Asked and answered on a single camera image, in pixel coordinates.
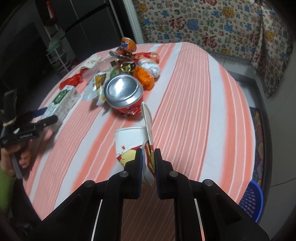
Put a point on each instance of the person's left hand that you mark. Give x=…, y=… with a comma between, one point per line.
x=15, y=152

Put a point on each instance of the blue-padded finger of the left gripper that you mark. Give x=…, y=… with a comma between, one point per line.
x=30, y=115

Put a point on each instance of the crushed orange soda can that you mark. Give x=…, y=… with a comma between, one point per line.
x=127, y=45

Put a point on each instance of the red snack wrapper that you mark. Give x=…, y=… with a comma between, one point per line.
x=147, y=55

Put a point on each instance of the red plastic bag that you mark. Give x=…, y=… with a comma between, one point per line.
x=74, y=80

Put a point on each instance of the crushed red aluminium can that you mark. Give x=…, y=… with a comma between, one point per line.
x=124, y=93

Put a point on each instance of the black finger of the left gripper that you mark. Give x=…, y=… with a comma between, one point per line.
x=44, y=123

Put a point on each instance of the white patterned paper wrapper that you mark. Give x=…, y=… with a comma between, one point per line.
x=92, y=61

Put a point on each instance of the white paper cup cartoon print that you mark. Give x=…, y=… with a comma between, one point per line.
x=128, y=140

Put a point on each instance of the colourful hexagon floor mat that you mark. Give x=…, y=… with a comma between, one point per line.
x=258, y=170

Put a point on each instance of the patterned floral fabric cover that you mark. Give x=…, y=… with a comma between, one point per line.
x=242, y=30

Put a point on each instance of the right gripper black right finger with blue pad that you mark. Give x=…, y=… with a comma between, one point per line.
x=202, y=210

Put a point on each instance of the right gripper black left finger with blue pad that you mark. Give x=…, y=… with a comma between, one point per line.
x=94, y=210

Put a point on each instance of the gold black foil wrapper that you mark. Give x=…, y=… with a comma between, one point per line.
x=127, y=67

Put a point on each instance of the blue plastic waste basket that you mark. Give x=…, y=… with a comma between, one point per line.
x=252, y=201

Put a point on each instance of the white wire storage rack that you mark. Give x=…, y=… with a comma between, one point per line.
x=59, y=52

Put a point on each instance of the orange plastic bag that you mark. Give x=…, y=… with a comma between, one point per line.
x=144, y=77

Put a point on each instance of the clear yellow snack packet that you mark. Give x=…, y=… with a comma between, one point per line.
x=95, y=89

